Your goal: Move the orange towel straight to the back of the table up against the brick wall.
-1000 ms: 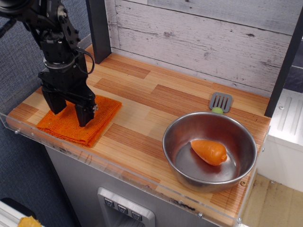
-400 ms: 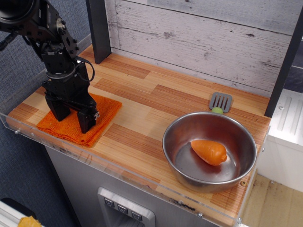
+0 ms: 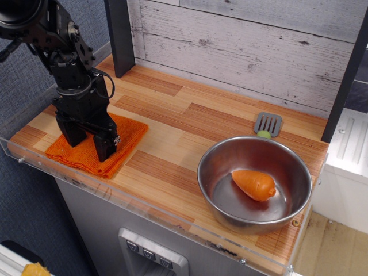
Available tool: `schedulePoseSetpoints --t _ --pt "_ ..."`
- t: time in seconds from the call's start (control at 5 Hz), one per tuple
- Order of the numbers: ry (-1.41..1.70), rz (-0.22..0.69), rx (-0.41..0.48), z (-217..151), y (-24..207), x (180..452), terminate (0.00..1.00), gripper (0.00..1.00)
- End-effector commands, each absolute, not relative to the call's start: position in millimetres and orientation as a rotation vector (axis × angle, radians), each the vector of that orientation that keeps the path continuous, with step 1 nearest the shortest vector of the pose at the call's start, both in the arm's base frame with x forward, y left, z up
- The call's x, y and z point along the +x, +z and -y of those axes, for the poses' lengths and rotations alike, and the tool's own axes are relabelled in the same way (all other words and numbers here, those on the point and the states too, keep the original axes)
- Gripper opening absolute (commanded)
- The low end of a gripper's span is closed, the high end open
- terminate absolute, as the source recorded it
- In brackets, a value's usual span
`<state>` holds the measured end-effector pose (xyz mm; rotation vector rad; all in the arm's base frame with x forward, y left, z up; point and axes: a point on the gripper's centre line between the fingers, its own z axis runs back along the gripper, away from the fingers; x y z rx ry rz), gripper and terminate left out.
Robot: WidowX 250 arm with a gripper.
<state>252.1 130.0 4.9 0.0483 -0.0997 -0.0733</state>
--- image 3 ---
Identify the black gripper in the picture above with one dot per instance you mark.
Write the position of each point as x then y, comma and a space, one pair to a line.
80, 112

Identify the orange cloth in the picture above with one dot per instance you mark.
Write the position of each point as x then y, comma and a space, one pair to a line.
84, 155

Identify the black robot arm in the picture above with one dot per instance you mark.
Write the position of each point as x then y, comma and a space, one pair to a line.
50, 33

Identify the grey cabinet with dispenser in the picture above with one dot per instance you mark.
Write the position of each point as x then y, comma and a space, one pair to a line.
122, 242

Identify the clear acrylic table guard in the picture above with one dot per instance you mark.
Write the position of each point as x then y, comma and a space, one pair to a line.
155, 193

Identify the yellow object at corner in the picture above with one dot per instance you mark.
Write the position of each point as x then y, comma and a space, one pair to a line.
35, 269

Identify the stainless steel bowl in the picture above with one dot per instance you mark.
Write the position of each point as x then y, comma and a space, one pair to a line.
231, 206

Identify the orange toy carrot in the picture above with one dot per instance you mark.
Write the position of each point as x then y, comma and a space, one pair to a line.
257, 185

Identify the grey toy spatula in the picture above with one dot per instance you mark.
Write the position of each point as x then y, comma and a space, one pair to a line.
268, 122

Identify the black left vertical post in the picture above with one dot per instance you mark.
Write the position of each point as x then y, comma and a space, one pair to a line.
120, 34

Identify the black vertical post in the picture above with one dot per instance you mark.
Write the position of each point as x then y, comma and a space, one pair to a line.
120, 34
347, 81

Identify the black right vertical post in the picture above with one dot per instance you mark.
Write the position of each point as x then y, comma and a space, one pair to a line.
347, 81

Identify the white aluminium side rail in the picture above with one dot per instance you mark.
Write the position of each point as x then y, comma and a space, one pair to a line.
347, 150

